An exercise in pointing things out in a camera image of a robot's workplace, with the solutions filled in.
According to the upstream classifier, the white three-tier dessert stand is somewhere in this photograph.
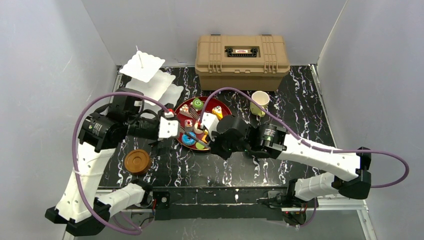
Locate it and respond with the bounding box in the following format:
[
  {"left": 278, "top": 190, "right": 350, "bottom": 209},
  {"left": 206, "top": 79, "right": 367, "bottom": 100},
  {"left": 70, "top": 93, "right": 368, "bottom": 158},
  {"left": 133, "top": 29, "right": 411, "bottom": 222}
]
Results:
[{"left": 119, "top": 49, "right": 184, "bottom": 106}]

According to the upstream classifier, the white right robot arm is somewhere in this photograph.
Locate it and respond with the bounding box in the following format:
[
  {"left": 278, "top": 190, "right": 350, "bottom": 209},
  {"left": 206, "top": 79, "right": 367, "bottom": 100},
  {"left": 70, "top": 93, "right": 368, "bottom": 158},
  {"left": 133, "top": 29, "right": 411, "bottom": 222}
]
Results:
[{"left": 200, "top": 113, "right": 372, "bottom": 204}]

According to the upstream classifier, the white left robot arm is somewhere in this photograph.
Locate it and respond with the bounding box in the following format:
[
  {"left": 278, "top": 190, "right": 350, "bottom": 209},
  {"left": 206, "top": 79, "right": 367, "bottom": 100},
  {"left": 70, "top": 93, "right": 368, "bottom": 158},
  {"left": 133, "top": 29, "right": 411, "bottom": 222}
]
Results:
[{"left": 45, "top": 88, "right": 180, "bottom": 237}]

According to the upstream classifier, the pale green ceramic mug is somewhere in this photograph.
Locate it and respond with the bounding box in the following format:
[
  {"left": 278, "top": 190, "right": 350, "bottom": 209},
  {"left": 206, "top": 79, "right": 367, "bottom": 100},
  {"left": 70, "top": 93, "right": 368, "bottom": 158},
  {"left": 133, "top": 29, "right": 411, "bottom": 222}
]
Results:
[{"left": 250, "top": 91, "right": 270, "bottom": 118}]

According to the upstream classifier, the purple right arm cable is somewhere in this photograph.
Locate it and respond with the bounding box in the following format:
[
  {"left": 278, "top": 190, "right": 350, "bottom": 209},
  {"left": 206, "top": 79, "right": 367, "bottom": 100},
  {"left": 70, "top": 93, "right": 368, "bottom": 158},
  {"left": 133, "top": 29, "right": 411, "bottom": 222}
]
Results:
[{"left": 199, "top": 87, "right": 410, "bottom": 189}]

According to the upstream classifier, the green round macaron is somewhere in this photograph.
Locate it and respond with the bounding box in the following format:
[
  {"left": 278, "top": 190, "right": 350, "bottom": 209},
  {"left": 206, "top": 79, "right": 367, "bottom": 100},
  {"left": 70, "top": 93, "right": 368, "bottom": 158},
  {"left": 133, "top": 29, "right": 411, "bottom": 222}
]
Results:
[{"left": 195, "top": 142, "right": 206, "bottom": 150}]

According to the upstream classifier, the black base frame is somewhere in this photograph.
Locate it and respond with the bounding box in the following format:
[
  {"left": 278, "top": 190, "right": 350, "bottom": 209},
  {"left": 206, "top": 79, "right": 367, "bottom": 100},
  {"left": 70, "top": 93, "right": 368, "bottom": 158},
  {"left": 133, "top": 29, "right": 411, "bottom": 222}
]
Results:
[{"left": 147, "top": 186, "right": 320, "bottom": 221}]

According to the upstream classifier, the tan plastic toolbox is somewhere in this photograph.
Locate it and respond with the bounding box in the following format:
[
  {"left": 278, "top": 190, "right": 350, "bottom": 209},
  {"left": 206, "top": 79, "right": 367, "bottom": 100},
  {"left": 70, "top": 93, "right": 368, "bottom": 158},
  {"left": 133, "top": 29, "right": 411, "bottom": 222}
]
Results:
[{"left": 195, "top": 34, "right": 291, "bottom": 92}]

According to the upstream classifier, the red round tray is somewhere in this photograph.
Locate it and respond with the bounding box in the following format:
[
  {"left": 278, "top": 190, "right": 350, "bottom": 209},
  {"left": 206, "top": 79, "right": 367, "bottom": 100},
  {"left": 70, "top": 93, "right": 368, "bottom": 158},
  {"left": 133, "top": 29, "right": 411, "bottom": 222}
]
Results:
[{"left": 174, "top": 96, "right": 232, "bottom": 152}]

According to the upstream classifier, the brown wooden coaster stack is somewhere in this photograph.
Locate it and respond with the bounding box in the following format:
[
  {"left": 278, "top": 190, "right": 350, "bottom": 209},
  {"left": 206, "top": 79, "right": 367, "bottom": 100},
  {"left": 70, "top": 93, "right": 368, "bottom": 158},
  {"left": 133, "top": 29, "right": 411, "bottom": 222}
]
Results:
[{"left": 124, "top": 149, "right": 152, "bottom": 176}]

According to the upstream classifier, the green swirl roll cake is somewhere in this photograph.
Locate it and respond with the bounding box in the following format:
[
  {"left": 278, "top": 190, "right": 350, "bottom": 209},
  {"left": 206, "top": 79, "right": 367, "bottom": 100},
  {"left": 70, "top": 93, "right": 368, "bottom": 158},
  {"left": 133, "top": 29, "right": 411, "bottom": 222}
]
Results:
[{"left": 191, "top": 97, "right": 204, "bottom": 111}]

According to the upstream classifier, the blue sprinkled donut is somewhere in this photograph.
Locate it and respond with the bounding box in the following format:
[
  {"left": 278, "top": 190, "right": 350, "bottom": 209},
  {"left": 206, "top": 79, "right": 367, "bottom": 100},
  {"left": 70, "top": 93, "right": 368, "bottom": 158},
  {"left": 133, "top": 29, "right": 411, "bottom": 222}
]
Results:
[{"left": 181, "top": 131, "right": 197, "bottom": 146}]

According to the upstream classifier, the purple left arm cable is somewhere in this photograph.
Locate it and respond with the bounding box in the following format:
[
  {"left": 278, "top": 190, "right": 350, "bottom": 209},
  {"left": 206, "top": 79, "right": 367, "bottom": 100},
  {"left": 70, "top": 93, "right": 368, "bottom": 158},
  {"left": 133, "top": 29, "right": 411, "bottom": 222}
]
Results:
[{"left": 71, "top": 91, "right": 171, "bottom": 236}]

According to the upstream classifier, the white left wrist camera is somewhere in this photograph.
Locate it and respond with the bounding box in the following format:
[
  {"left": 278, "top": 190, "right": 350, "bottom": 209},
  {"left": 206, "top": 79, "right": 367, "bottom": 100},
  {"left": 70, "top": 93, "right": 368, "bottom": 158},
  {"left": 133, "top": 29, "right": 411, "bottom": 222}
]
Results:
[{"left": 158, "top": 111, "right": 181, "bottom": 141}]

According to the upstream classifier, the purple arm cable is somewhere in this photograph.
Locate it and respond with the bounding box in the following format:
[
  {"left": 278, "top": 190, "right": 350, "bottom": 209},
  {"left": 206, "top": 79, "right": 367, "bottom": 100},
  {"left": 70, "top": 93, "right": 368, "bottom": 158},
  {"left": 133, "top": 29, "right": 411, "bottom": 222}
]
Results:
[
  {"left": 199, "top": 87, "right": 410, "bottom": 189},
  {"left": 71, "top": 91, "right": 171, "bottom": 236}
]

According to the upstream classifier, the yellow cake slice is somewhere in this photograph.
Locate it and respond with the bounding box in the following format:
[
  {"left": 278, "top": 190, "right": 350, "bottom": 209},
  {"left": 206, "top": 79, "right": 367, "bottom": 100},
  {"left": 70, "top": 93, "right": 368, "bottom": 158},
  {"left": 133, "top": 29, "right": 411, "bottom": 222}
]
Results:
[{"left": 211, "top": 105, "right": 224, "bottom": 121}]

